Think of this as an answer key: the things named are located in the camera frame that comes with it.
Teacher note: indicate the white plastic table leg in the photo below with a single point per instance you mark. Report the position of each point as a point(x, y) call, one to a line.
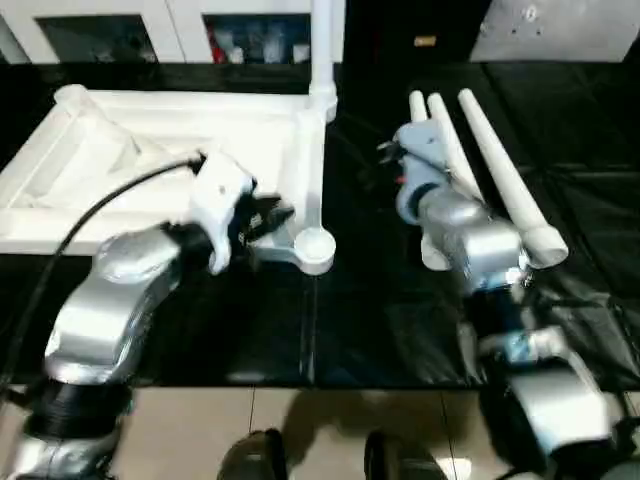
point(505, 170)
point(419, 107)
point(325, 40)
point(455, 145)

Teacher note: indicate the white plastic table top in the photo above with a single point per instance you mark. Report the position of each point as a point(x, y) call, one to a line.
point(150, 120)

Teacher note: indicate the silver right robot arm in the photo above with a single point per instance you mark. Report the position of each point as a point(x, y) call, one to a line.
point(480, 240)

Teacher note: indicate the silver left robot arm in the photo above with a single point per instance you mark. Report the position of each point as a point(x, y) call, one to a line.
point(110, 310)

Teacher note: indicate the black box with gold label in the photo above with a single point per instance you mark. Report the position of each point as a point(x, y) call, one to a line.
point(390, 25)

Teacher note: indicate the black work mat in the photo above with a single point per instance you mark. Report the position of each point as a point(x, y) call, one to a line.
point(400, 310)

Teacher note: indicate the white glass door cabinet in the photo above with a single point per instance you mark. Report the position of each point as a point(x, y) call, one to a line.
point(175, 25)

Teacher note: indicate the grey left robot foot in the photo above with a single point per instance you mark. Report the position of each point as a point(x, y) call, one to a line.
point(255, 457)

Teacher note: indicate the grey robot foot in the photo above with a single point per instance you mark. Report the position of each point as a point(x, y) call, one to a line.
point(255, 457)
point(400, 460)

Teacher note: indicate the grey right robot foot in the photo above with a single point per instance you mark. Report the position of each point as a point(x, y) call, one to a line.
point(400, 460)

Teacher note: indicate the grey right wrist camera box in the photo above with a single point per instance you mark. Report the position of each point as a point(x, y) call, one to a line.
point(422, 150)

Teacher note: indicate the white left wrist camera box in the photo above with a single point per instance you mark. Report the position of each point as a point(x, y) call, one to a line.
point(220, 195)

